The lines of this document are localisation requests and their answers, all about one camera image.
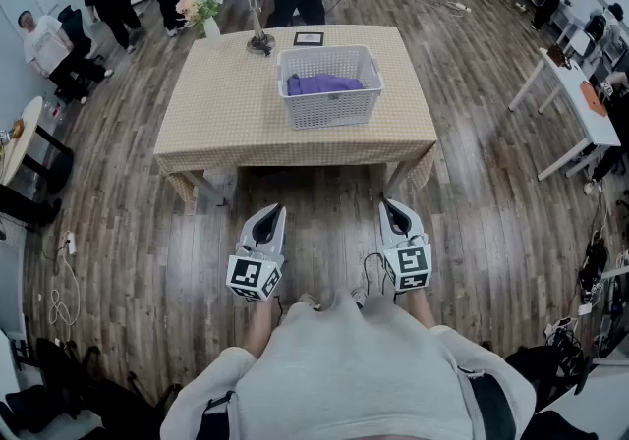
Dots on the beige checkered tablecloth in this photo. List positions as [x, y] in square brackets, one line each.
[231, 109]

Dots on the person's shoe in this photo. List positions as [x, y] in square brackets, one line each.
[307, 301]
[359, 298]

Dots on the black picture frame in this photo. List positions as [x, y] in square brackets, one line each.
[309, 38]

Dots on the person's left forearm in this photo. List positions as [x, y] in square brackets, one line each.
[259, 330]

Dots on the person's grey shirt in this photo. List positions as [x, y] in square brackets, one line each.
[344, 369]

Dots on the white power strip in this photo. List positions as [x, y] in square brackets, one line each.
[70, 242]
[461, 7]

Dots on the purple hooded garment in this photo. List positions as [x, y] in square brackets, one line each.
[322, 84]

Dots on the black office chair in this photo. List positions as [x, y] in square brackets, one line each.
[74, 384]

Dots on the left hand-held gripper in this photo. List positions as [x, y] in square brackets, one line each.
[245, 273]

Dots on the white plastic laundry basket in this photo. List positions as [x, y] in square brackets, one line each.
[329, 111]

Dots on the person's right forearm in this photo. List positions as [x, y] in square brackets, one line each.
[420, 308]

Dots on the person's right shoe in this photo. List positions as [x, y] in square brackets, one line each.
[359, 298]

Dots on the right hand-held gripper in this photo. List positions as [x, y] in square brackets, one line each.
[410, 263]

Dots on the person's left shoe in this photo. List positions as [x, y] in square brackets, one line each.
[307, 301]

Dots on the white vase with flowers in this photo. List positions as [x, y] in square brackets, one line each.
[206, 11]

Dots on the round wooden side table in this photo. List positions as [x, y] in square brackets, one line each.
[22, 143]

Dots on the white desk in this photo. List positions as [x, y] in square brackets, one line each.
[582, 99]

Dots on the silver desk lamp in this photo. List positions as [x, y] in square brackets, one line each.
[256, 30]

